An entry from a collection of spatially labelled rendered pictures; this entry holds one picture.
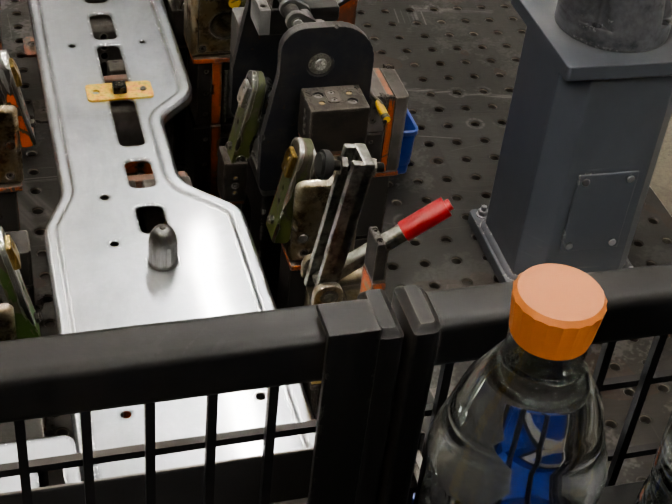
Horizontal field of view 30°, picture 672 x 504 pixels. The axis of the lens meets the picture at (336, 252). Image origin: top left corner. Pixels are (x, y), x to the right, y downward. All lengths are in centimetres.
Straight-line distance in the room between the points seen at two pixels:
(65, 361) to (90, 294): 85
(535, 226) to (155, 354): 133
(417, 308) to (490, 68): 187
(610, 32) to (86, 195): 68
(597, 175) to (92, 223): 70
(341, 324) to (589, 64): 115
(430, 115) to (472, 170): 17
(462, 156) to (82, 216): 86
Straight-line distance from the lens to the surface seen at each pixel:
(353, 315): 49
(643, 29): 166
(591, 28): 165
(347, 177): 117
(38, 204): 195
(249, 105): 149
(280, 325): 49
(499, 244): 188
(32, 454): 118
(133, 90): 164
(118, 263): 137
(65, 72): 168
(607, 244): 183
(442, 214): 124
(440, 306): 51
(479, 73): 234
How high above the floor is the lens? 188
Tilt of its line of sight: 39 degrees down
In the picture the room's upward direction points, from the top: 7 degrees clockwise
